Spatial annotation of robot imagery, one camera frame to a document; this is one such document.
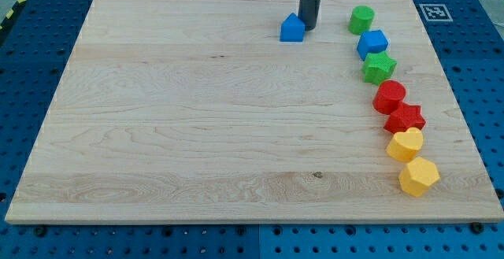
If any blue cube block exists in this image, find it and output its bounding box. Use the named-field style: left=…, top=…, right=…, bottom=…
left=356, top=30, right=389, bottom=61

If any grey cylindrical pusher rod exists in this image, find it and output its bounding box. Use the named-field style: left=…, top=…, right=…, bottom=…
left=298, top=0, right=321, bottom=31

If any white fiducial marker tag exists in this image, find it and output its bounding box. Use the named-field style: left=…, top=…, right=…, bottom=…
left=419, top=3, right=453, bottom=22

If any red cylinder block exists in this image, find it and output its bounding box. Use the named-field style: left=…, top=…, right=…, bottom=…
left=372, top=80, right=406, bottom=115

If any yellow hexagon block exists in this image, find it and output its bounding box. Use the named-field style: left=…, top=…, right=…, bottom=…
left=398, top=157, right=440, bottom=197

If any yellow heart block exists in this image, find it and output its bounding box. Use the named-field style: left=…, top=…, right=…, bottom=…
left=386, top=127, right=424, bottom=162

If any blue triangle block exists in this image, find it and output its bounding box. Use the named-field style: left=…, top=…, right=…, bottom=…
left=280, top=13, right=306, bottom=43

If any red star block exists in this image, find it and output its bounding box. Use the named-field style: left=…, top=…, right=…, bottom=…
left=384, top=102, right=426, bottom=134

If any light wooden board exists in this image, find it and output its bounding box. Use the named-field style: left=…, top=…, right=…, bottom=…
left=6, top=0, right=503, bottom=225

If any yellow black hazard tape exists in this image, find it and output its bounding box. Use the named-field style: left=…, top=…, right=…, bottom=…
left=1, top=0, right=28, bottom=31

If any green star block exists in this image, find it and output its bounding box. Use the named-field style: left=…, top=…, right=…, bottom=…
left=361, top=51, right=398, bottom=86

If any green cylinder block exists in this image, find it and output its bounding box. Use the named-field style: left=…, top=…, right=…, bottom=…
left=348, top=6, right=375, bottom=35

